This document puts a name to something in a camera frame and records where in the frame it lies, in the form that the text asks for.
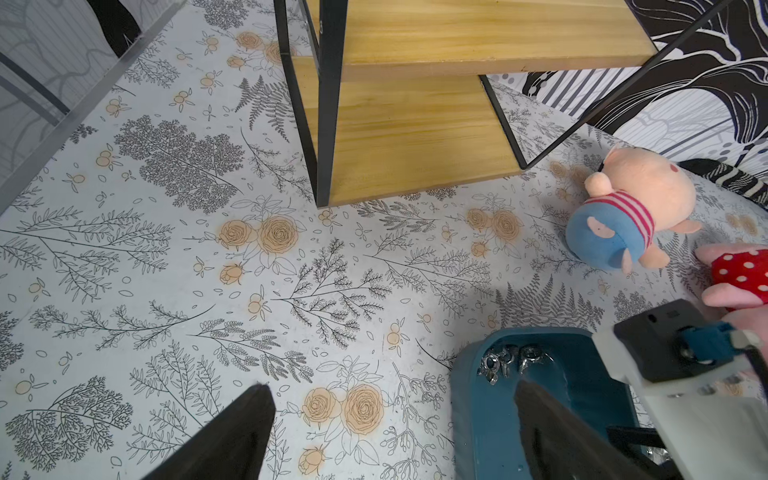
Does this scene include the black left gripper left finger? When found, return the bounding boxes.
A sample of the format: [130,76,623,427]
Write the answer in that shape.
[146,384,276,480]

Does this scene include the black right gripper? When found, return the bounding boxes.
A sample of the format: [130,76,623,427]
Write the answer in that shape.
[592,328,767,479]

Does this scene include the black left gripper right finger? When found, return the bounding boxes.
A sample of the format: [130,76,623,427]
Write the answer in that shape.
[514,380,650,479]

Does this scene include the teal plastic storage tray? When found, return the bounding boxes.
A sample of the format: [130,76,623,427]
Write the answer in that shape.
[450,327,639,479]

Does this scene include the pile of steel wing nuts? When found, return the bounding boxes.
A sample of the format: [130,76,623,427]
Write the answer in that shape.
[477,344,554,385]

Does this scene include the pink pig plush red dress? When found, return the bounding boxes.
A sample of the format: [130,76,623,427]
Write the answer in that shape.
[694,243,768,358]

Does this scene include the floral table mat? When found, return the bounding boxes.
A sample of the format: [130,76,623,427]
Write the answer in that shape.
[1,1,767,479]

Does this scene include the peach pig plush blue trousers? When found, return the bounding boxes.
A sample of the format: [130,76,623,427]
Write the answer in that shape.
[565,147,702,274]

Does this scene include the wooden three-tier shelf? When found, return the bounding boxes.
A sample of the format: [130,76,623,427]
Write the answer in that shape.
[272,0,736,209]

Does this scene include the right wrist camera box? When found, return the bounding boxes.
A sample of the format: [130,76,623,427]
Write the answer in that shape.
[613,299,767,383]

